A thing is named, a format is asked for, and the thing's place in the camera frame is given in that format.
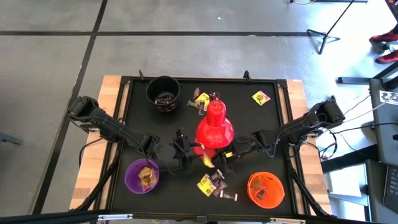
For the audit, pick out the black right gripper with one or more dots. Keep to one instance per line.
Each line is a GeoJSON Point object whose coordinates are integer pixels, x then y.
{"type": "Point", "coordinates": [234, 152]}

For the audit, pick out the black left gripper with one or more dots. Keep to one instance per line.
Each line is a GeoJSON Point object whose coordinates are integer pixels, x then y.
{"type": "Point", "coordinates": [180, 152]}

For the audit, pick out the brown chocolate candy wrapper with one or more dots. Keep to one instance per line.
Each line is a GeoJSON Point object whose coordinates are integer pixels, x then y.
{"type": "Point", "coordinates": [219, 173]}

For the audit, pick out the chocolate bar white-ended wrapper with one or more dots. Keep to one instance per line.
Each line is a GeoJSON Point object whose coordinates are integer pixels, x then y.
{"type": "Point", "coordinates": [228, 195]}
{"type": "Point", "coordinates": [214, 180]}

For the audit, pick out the red candy clear wrapper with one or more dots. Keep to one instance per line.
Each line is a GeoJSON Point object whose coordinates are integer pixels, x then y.
{"type": "Point", "coordinates": [220, 187]}

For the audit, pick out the orange candy clear wrapper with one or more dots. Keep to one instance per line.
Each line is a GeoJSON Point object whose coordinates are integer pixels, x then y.
{"type": "Point", "coordinates": [259, 193]}

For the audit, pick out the brown chocolate candy bar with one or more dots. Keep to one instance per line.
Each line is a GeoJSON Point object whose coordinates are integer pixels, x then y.
{"type": "Point", "coordinates": [201, 108]}
{"type": "Point", "coordinates": [162, 100]}

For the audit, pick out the purple plastic bucket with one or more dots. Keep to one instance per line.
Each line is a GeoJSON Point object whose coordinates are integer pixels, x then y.
{"type": "Point", "coordinates": [132, 180]}

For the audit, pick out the black jack-o-lantern bucket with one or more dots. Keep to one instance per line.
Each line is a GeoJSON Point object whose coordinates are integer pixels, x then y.
{"type": "Point", "coordinates": [152, 85]}

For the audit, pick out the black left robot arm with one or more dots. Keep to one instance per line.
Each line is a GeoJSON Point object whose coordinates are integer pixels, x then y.
{"type": "Point", "coordinates": [109, 127]}

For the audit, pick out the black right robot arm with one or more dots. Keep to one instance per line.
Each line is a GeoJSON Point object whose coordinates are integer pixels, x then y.
{"type": "Point", "coordinates": [295, 127]}

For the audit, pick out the small green candy wrapper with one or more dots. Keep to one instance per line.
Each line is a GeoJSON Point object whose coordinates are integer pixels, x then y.
{"type": "Point", "coordinates": [191, 103]}

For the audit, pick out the small brown candy wrapper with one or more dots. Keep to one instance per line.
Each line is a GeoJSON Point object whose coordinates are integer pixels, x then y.
{"type": "Point", "coordinates": [196, 93]}

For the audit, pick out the dark red candy wrapper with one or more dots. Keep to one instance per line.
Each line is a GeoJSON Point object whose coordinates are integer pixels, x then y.
{"type": "Point", "coordinates": [215, 96]}

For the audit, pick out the red desk lamp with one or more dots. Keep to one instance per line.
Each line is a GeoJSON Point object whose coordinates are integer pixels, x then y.
{"type": "Point", "coordinates": [214, 127]}

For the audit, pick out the orange plastic bucket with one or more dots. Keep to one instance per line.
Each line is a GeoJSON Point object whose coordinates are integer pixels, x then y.
{"type": "Point", "coordinates": [273, 199]}

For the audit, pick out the black tripod stand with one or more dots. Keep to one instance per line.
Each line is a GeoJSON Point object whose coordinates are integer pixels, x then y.
{"type": "Point", "coordinates": [323, 35]}

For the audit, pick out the grey desk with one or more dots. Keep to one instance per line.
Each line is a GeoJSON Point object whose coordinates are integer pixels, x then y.
{"type": "Point", "coordinates": [384, 133]}

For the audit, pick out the dark laptop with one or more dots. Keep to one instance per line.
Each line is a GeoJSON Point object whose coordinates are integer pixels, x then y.
{"type": "Point", "coordinates": [392, 186]}

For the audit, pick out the white printed marker sheet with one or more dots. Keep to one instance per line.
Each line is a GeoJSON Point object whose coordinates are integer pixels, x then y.
{"type": "Point", "coordinates": [388, 97]}

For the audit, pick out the dark metal floor foot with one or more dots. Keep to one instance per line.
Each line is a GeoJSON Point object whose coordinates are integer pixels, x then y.
{"type": "Point", "coordinates": [11, 139]}

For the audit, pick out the person's foot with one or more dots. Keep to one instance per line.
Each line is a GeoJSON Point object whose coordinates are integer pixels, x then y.
{"type": "Point", "coordinates": [384, 36]}
{"type": "Point", "coordinates": [387, 57]}

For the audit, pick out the black aluminium table frame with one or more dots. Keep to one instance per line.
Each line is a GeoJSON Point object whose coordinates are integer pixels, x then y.
{"type": "Point", "coordinates": [202, 79]}

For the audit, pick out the silver frame bracket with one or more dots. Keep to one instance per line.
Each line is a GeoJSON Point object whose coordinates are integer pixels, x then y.
{"type": "Point", "coordinates": [115, 216]}
{"type": "Point", "coordinates": [287, 221]}

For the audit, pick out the black desk leg frame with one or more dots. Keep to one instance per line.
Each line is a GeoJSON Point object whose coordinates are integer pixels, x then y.
{"type": "Point", "coordinates": [357, 80]}

